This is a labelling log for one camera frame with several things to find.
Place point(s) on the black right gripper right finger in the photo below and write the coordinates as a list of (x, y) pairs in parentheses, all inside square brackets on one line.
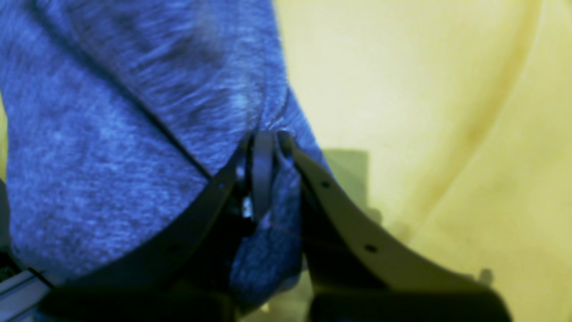
[(361, 273)]

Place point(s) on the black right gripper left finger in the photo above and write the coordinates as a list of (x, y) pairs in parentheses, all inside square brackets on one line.
[(183, 272)]

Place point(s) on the grey long-sleeve T-shirt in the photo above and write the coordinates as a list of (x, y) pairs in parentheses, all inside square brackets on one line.
[(119, 111)]

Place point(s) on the yellow table cloth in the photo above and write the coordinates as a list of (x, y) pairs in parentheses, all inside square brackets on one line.
[(455, 115)]

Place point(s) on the aluminium table frame rail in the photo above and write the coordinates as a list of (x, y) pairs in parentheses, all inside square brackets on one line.
[(20, 296)]

